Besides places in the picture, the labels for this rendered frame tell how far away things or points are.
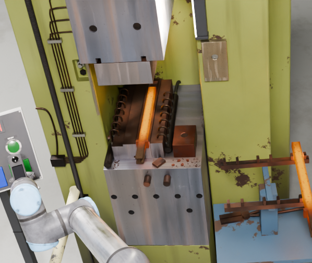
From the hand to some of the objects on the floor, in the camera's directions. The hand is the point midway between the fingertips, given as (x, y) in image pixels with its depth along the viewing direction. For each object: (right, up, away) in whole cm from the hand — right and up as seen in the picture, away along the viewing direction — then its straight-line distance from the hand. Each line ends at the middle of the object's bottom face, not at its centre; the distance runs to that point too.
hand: (21, 174), depth 234 cm
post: (-3, -72, +82) cm, 110 cm away
